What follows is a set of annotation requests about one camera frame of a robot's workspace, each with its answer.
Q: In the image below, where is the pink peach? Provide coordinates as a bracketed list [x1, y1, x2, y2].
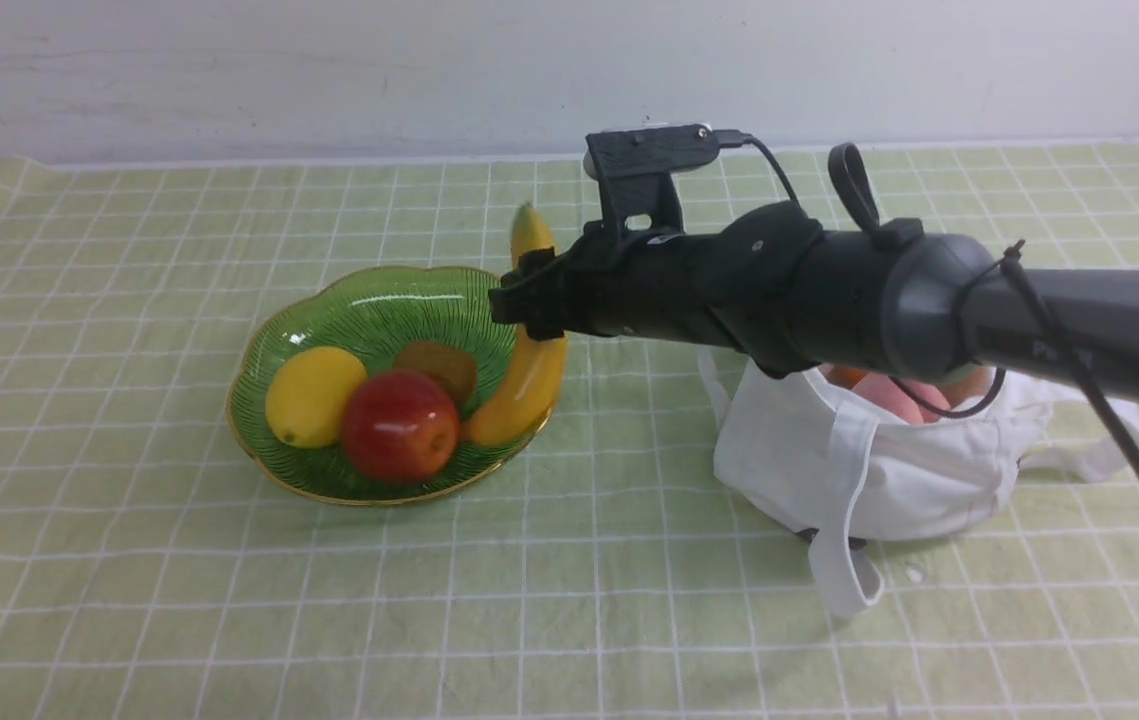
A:
[852, 374, 952, 424]

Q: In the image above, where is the white cloth bag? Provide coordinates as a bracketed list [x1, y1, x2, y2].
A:
[697, 347, 1126, 617]

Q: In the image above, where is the green leaf-shaped bowl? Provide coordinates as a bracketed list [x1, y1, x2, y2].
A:
[223, 265, 551, 507]

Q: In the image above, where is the black cable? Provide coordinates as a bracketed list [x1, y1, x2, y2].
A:
[714, 130, 1139, 591]

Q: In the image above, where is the green checkered tablecloth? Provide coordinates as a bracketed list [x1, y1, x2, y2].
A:
[0, 158, 1139, 719]

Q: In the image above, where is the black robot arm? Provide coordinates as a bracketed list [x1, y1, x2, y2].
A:
[487, 201, 1139, 402]

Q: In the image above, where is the red apple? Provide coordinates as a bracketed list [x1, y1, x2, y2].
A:
[339, 369, 461, 486]

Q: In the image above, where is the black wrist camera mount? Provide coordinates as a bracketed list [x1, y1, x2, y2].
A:
[584, 123, 720, 242]

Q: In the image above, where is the yellow banana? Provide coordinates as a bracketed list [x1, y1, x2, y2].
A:
[462, 202, 568, 447]

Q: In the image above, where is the brown kiwi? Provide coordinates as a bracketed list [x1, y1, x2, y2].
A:
[392, 339, 478, 409]

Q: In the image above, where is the yellow lemon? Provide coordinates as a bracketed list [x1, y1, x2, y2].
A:
[264, 346, 368, 448]

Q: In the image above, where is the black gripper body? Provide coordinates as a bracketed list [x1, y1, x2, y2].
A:
[487, 231, 730, 347]

